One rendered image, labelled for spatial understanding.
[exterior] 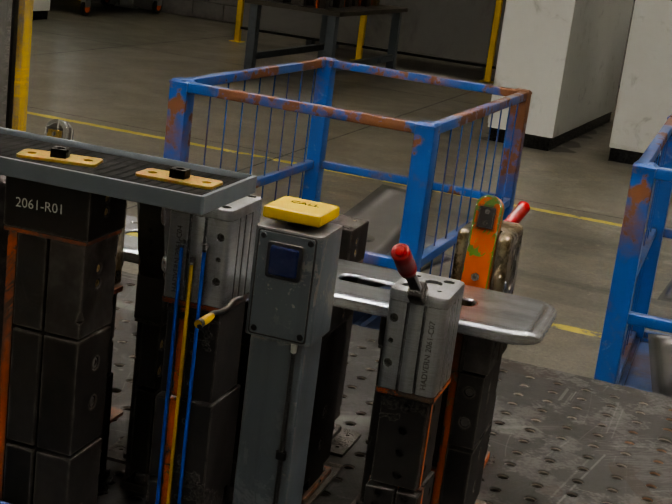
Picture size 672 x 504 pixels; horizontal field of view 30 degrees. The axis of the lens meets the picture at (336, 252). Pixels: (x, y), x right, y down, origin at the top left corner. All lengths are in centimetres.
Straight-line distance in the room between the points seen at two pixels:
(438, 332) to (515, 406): 76
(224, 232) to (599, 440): 85
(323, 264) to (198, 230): 24
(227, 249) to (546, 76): 803
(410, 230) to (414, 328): 205
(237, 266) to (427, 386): 26
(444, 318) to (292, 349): 20
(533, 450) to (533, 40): 757
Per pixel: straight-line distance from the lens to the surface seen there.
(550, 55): 936
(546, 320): 155
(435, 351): 136
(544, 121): 940
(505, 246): 167
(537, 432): 202
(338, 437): 186
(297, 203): 124
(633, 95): 933
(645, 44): 929
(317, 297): 122
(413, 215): 340
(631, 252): 325
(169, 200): 121
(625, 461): 198
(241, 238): 144
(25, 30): 540
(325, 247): 121
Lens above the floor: 143
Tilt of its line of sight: 15 degrees down
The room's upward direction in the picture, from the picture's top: 7 degrees clockwise
